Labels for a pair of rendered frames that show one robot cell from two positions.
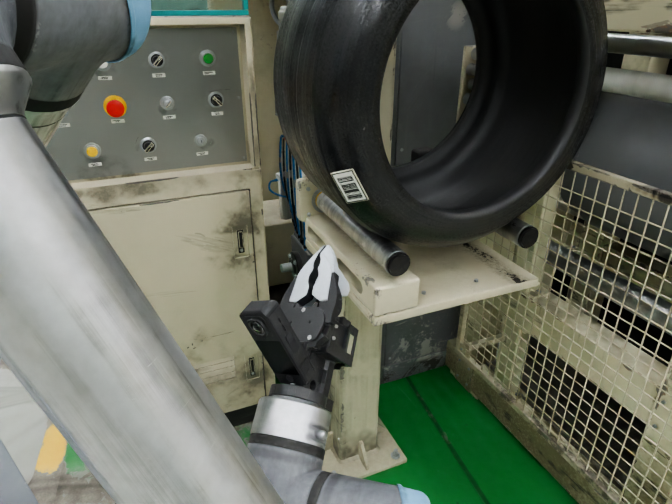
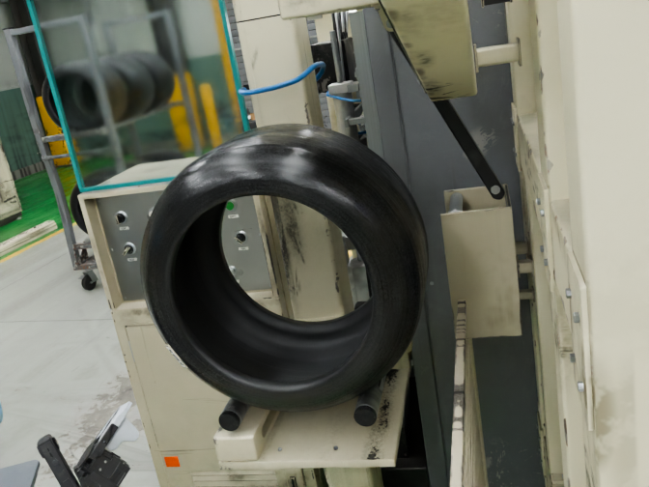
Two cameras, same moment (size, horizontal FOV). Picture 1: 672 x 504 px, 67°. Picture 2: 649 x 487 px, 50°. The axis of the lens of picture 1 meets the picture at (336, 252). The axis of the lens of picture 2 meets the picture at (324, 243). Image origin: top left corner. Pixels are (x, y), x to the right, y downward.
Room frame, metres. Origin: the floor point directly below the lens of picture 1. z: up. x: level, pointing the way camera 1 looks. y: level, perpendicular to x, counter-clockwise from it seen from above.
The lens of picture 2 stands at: (-0.08, -1.06, 1.63)
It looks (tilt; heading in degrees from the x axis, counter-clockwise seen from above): 18 degrees down; 37
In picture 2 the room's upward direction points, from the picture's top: 10 degrees counter-clockwise
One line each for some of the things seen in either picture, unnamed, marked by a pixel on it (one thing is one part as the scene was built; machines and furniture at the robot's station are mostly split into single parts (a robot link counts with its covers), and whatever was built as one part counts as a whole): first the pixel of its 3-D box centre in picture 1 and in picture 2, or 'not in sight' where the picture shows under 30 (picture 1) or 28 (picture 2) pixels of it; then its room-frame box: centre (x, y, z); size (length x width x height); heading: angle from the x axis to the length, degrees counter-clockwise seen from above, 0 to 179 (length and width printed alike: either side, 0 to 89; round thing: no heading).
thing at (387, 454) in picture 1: (351, 439); not in sight; (1.20, -0.05, 0.02); 0.27 x 0.27 x 0.04; 23
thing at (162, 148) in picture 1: (161, 244); (229, 352); (1.39, 0.53, 0.63); 0.56 x 0.41 x 1.27; 113
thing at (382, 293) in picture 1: (354, 255); (259, 402); (0.92, -0.04, 0.84); 0.36 x 0.09 x 0.06; 23
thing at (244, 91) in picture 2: not in sight; (283, 81); (1.20, -0.05, 1.51); 0.19 x 0.19 x 0.06; 23
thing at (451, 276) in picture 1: (412, 259); (322, 414); (0.97, -0.17, 0.80); 0.37 x 0.36 x 0.02; 113
